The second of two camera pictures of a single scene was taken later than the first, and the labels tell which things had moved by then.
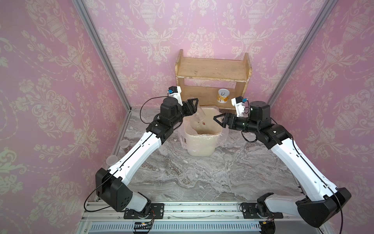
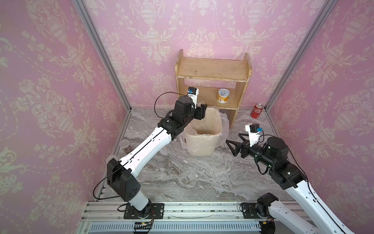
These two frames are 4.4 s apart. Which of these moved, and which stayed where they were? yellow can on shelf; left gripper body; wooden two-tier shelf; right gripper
Moved: left gripper body; right gripper
Stayed: yellow can on shelf; wooden two-tier shelf
